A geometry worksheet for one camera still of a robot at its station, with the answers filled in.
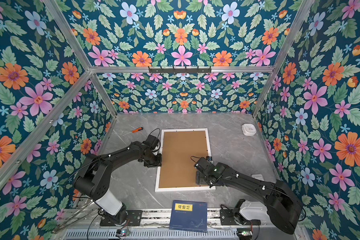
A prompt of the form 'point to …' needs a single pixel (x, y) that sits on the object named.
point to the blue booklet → (189, 216)
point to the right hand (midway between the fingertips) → (202, 180)
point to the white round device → (248, 129)
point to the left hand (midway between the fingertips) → (163, 161)
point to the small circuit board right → (245, 231)
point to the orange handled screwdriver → (135, 130)
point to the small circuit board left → (124, 232)
